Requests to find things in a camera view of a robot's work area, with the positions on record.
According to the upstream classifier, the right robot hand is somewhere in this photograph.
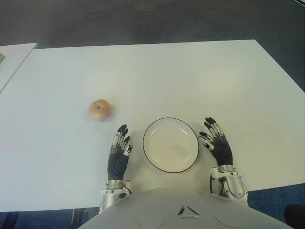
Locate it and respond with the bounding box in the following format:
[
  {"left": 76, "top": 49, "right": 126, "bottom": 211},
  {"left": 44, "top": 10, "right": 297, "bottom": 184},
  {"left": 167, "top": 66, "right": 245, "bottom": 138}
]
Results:
[{"left": 198, "top": 116, "right": 234, "bottom": 167}]

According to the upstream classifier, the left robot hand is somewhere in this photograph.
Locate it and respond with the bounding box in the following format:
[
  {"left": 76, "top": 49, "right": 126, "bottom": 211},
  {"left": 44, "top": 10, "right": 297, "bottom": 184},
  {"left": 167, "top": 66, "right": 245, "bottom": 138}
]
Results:
[{"left": 107, "top": 124, "right": 132, "bottom": 181}]

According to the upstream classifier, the red yellow apple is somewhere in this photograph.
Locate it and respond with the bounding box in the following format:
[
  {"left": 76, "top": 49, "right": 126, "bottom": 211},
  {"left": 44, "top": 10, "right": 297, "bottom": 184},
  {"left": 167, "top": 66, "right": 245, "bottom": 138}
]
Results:
[{"left": 89, "top": 99, "right": 112, "bottom": 122}]

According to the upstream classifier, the white plate black rim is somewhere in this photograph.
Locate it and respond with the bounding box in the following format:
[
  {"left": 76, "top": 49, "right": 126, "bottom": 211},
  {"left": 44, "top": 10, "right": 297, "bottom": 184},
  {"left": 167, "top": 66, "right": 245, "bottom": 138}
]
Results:
[{"left": 142, "top": 117, "right": 199, "bottom": 173}]

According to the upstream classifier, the grey robot torso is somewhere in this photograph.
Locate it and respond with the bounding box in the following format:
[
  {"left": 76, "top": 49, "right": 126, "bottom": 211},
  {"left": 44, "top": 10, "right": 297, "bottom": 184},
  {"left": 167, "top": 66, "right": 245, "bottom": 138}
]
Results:
[{"left": 76, "top": 187, "right": 295, "bottom": 229}]

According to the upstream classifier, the black object on floor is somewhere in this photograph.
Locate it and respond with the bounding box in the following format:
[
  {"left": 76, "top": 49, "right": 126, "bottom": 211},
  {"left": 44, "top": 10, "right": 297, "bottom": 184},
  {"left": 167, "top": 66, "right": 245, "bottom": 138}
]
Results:
[{"left": 285, "top": 204, "right": 305, "bottom": 227}]

